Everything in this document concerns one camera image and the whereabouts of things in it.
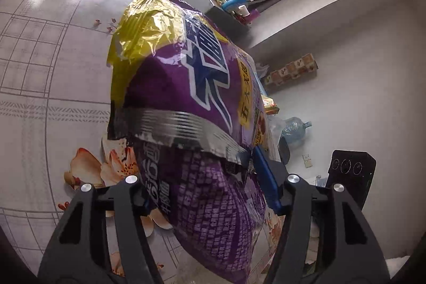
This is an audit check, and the large water jug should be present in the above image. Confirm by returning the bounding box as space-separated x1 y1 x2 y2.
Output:
281 117 312 144

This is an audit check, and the grey rice cooker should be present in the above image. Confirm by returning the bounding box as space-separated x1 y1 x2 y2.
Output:
277 136 290 165

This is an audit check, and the floral plastic tablecloth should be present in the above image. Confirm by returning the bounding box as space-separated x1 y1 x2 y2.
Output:
0 0 294 284

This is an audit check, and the patterned paper roll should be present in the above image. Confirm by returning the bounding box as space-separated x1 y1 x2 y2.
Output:
263 53 318 87

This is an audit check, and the purple snack bag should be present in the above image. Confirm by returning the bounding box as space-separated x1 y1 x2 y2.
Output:
107 0 271 283

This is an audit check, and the purple bottle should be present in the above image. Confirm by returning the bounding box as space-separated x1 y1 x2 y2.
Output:
244 9 260 25

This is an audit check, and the grey cabinet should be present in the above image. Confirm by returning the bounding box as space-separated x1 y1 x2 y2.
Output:
183 0 248 42

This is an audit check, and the blue detergent bottle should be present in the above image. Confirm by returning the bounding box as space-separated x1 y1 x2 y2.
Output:
221 0 253 11

